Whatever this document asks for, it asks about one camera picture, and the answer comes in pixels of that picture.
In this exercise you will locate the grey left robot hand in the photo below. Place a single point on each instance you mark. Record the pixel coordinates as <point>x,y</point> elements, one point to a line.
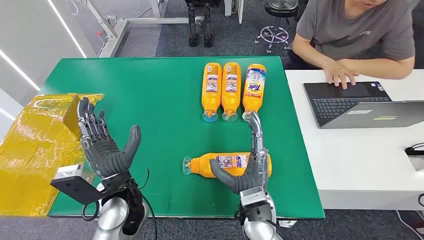
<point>102,155</point>

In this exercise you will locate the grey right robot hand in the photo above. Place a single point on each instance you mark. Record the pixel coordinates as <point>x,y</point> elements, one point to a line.
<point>255,179</point>

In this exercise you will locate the orange detergent bottle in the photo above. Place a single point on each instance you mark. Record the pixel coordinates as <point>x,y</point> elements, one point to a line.
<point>231,96</point>
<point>202,165</point>
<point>211,96</point>

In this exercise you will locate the person's right forearm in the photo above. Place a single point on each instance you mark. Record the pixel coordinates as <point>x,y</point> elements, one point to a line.
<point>308,49</point>

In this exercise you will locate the person's left forearm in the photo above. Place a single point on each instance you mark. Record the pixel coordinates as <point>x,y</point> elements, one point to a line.
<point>381,68</point>

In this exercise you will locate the orange bottle with Tide label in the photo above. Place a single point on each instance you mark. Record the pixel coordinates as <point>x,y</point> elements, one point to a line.
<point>254,96</point>

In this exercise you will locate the yellow taped cardboard box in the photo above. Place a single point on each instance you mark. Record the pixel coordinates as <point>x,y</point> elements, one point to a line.
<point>33,149</point>

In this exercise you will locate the green table mat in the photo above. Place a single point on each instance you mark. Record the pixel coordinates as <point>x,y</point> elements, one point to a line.
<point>149,99</point>

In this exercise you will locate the white desk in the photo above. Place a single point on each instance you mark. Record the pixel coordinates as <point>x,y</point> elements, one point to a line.
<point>357,159</point>

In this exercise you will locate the dark grey laptop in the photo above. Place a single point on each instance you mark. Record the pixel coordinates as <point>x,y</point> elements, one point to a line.
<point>348,106</point>

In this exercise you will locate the person's right hand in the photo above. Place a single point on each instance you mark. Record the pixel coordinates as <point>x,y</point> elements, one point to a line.
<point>338,73</point>

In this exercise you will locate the black humanoid robot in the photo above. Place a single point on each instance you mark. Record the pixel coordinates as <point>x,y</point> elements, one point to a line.
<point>192,23</point>

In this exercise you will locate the black power plug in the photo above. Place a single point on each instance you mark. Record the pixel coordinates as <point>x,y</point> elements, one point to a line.
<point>414,151</point>

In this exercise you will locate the white table leg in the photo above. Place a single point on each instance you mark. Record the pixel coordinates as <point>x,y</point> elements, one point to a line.
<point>240,10</point>

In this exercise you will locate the black round stool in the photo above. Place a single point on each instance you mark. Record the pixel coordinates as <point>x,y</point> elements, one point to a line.
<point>281,6</point>

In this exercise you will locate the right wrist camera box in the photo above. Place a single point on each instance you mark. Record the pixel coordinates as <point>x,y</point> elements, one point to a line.
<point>253,198</point>

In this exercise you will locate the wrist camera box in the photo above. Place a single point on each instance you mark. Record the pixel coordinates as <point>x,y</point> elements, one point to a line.
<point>74,188</point>
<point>253,198</point>

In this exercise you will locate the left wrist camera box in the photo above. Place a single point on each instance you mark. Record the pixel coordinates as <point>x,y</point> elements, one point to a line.
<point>74,188</point>

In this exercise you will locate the white metal gantry frame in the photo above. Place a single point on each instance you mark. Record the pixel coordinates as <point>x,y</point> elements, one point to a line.
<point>114,36</point>

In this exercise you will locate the white wall light strip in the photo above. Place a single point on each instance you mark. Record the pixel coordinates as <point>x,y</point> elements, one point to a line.
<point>68,30</point>

